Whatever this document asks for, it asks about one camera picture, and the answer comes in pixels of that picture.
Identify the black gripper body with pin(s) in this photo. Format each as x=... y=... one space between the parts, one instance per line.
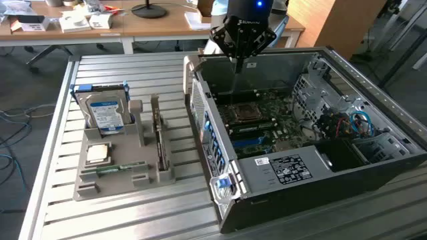
x=248 y=12

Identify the graphics card with metal bracket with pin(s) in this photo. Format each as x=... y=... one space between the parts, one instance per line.
x=162 y=147

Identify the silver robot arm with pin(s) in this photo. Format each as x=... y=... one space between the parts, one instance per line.
x=211 y=48

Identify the white paper booklet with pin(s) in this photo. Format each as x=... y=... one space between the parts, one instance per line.
x=196 y=21

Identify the brown cardboard box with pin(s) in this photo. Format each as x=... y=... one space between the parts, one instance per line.
x=204 y=7

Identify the wooden desk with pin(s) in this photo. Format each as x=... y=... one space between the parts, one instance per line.
x=160 y=25
x=50 y=37

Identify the black lamp base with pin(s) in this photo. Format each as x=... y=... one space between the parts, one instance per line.
x=148 y=11

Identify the wooden cabinet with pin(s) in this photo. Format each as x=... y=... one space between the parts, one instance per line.
x=350 y=25

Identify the metal CPU socket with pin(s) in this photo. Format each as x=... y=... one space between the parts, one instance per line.
x=247 y=112

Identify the green motherboard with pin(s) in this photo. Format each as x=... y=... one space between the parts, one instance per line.
x=287 y=125

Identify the dark installed RAM stick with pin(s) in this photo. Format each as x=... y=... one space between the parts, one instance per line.
x=254 y=127

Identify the white box with black label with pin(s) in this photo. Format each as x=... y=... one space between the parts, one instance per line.
x=100 y=21

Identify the blue expansion slot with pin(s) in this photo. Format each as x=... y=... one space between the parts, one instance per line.
x=248 y=143

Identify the beige tape roll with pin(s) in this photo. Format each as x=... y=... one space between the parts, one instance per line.
x=70 y=2

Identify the metal cup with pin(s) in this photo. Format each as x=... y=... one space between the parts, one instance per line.
x=54 y=2

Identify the black chair base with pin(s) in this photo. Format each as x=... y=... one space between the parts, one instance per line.
x=47 y=53

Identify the grey printed parts rack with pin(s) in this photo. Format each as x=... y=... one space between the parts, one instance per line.
x=130 y=155

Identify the grey power supply unit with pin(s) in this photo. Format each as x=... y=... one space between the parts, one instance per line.
x=260 y=175

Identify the silver disk bay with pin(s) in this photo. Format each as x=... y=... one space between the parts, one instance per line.
x=383 y=147

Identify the blue card latch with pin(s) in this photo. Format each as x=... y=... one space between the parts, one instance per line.
x=224 y=182

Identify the white box with black lid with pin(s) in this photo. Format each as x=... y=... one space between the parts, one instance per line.
x=34 y=23

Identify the silver CPU chip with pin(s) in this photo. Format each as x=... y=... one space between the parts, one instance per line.
x=98 y=153

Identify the green RAM stick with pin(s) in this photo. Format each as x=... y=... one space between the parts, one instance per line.
x=114 y=168

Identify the black open PC case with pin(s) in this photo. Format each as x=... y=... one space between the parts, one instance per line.
x=334 y=190

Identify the clear plastic bag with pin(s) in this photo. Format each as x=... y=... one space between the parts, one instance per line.
x=15 y=6

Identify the hard disk with blue bracket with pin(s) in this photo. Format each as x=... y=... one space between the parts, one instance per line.
x=104 y=115

